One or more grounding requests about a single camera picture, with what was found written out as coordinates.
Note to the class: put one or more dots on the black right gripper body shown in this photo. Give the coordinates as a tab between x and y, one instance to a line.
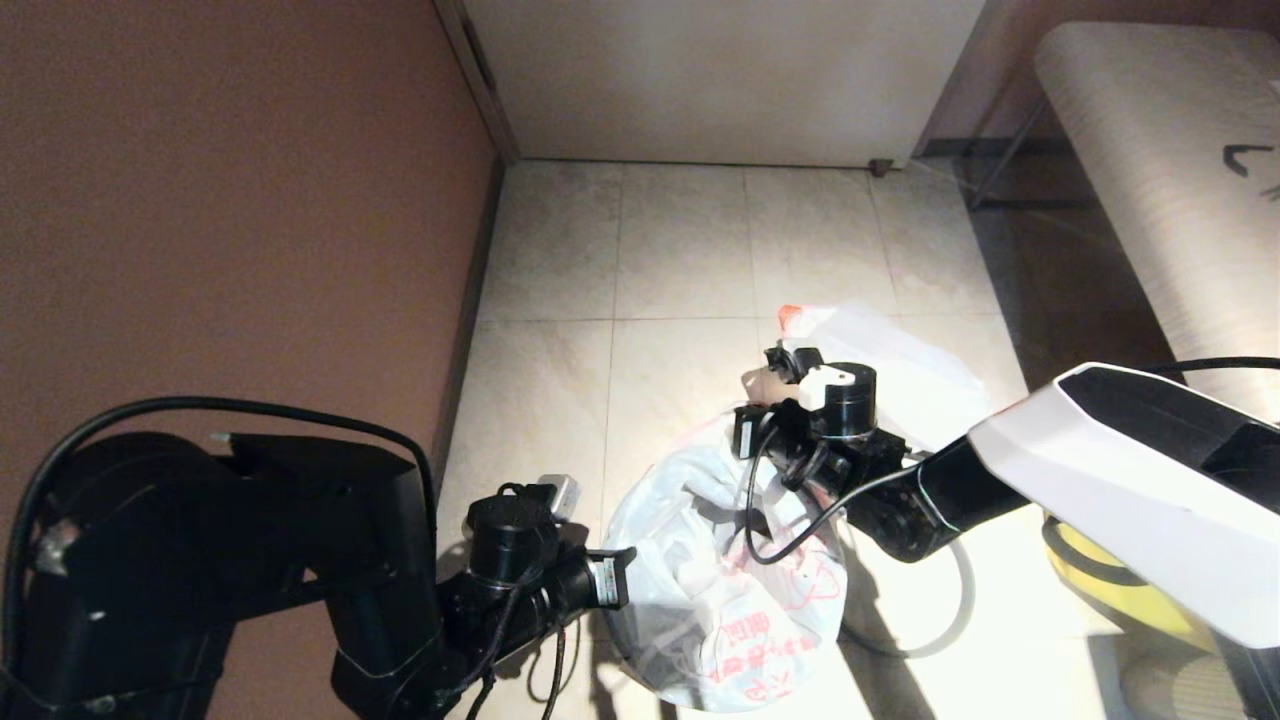
790	440

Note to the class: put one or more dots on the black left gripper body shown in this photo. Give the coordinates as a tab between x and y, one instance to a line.
590	585

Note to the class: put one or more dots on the white red-printed plastic bag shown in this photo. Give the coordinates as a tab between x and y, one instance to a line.
700	600

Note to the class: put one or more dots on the white red-printed trash bag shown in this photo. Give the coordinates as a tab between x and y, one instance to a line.
910	370

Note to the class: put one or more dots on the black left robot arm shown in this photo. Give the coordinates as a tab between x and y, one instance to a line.
200	560

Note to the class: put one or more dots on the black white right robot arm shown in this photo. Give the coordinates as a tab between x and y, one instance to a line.
1100	470

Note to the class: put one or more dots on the yellow plastic bag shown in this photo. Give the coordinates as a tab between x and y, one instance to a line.
1130	600

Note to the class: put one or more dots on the small metal door stop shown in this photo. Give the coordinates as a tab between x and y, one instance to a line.
880	167

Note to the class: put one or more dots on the beige striped cushion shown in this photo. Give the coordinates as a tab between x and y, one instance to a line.
1170	692

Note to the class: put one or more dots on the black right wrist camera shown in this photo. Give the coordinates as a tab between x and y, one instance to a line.
790	360

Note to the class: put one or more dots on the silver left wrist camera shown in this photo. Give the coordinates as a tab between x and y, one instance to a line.
562	495

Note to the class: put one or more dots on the dark metal bench frame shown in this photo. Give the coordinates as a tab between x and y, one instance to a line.
950	150

